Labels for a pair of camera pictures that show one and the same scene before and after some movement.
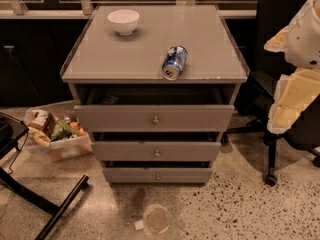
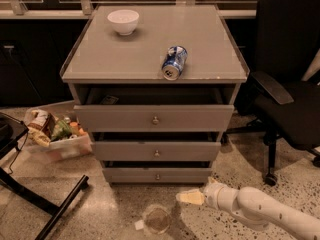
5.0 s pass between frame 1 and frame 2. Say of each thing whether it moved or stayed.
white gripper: moved
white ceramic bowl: stayed
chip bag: stayed
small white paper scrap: stayed
